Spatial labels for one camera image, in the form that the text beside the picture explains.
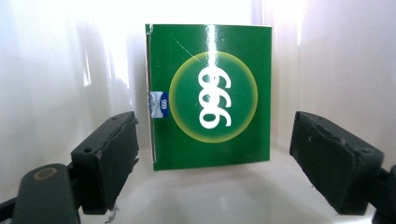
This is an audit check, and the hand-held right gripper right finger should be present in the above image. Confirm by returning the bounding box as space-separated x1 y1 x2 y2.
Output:
289 110 385 217

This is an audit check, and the white plastic storage box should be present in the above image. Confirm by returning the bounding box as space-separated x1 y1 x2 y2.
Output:
0 0 396 224

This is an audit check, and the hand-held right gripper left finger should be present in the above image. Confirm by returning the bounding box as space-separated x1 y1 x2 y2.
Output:
70 110 140 216

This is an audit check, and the green printed carton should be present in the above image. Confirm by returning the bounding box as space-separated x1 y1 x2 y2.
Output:
144 23 273 172

